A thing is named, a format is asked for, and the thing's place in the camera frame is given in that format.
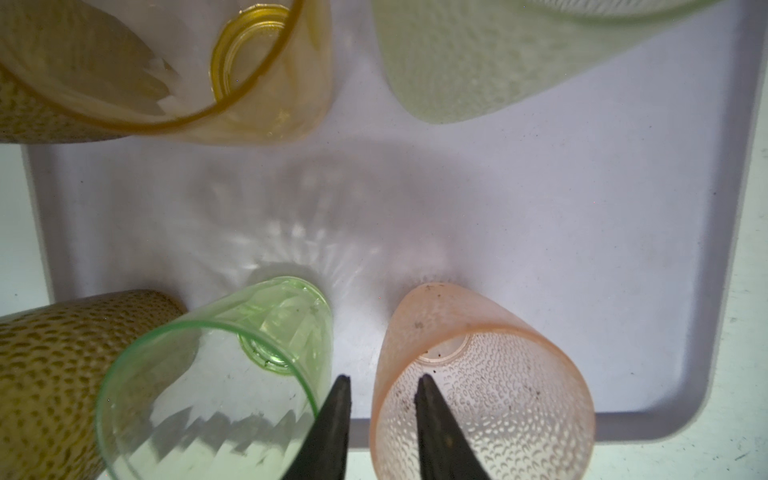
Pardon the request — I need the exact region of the pale green large glass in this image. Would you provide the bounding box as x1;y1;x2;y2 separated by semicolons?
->
371;0;707;124

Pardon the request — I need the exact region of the pink glass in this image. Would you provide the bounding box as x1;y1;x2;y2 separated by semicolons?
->
369;282;596;479

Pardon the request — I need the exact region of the amber yellow glass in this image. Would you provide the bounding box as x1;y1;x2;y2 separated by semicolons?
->
1;1;333;145

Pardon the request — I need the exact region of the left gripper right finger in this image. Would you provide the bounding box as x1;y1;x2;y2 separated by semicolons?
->
414;374;489;480

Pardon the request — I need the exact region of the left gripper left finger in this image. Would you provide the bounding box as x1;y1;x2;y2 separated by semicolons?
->
283;375;352;480

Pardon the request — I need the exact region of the brown textured glass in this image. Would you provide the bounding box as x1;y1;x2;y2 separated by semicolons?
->
1;290;186;479
1;68;122;144

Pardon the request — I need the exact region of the lilac plastic tray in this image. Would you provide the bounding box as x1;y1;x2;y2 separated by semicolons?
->
24;1;767;445

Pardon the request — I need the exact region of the bright green glass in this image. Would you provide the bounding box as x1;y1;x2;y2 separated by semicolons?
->
95;276;333;479

